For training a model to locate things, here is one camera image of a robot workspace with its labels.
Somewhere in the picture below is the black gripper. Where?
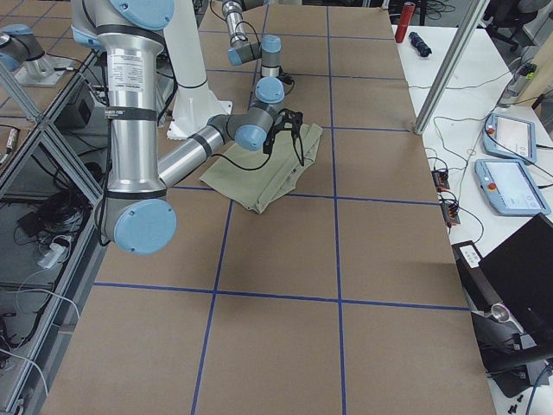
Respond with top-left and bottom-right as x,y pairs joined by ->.
263,108 -> 304,167

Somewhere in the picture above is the olive green long-sleeve shirt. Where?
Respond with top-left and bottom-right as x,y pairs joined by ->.
200,124 -> 323,214

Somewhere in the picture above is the grey spare robot arm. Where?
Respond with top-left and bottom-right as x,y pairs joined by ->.
1,24 -> 74,87

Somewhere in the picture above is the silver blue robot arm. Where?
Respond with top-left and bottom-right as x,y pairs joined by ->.
221,0 -> 283,80
72,1 -> 303,255

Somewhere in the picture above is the dark blue rolled cloth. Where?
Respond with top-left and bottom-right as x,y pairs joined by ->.
409,31 -> 432,58

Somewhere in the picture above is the red cylindrical bottle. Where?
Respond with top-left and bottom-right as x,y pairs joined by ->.
395,1 -> 416,43

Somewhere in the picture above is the orange black connector board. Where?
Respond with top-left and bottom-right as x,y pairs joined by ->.
431,169 -> 461,228

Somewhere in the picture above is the upper teach pendant tablet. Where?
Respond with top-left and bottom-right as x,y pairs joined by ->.
482,113 -> 537,164

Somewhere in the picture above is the teach pendant tablet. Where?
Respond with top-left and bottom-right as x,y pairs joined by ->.
474,159 -> 551,217
482,113 -> 537,164

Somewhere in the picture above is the lower teach pendant tablet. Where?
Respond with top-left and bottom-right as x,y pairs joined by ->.
474,159 -> 551,217

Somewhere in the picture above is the black box with label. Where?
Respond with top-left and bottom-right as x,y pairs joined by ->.
452,241 -> 494,311

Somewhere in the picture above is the white power strip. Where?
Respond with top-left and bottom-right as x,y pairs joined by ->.
37,242 -> 68,269

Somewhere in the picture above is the black laptop computer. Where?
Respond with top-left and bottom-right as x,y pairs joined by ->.
480,214 -> 552,342

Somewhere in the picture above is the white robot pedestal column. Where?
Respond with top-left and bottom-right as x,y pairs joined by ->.
152,1 -> 232,141

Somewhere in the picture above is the aluminium frame post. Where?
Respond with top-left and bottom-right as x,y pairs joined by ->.
413,0 -> 490,135

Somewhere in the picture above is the black camera stand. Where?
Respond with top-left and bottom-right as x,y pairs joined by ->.
471,303 -> 552,398

